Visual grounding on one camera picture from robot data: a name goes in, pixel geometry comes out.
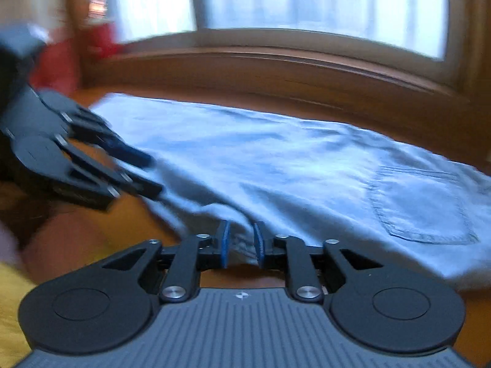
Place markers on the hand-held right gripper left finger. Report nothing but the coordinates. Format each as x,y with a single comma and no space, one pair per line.
223,245

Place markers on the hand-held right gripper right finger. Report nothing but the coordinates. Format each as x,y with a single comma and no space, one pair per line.
259,245

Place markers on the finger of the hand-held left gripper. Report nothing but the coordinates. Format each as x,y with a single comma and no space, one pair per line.
115,186
130,154

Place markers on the light blue jeans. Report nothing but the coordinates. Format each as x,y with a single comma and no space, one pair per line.
268,168

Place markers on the white and pink floral curtain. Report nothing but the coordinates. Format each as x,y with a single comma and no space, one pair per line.
57,65

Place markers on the red box with white lid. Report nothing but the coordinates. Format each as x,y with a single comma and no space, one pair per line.
103,40

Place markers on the wooden window surround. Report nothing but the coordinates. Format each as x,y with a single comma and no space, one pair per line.
268,73

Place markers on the person's yellow clothing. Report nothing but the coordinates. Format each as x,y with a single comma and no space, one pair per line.
13,314

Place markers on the window with metal frame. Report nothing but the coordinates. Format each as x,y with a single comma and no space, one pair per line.
307,0

